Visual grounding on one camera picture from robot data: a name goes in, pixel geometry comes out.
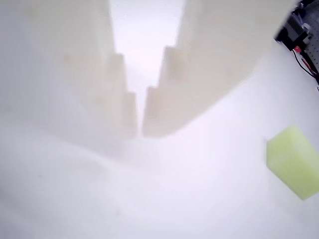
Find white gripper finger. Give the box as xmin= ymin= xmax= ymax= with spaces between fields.
xmin=143 ymin=0 xmax=304 ymax=137
xmin=0 ymin=0 xmax=140 ymax=137

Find pale yellow foam block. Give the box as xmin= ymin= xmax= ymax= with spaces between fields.
xmin=265 ymin=124 xmax=319 ymax=201

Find black electronics box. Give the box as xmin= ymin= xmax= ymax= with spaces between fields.
xmin=274 ymin=4 xmax=313 ymax=52

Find red and black wires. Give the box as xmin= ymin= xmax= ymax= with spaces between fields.
xmin=292 ymin=46 xmax=319 ymax=84

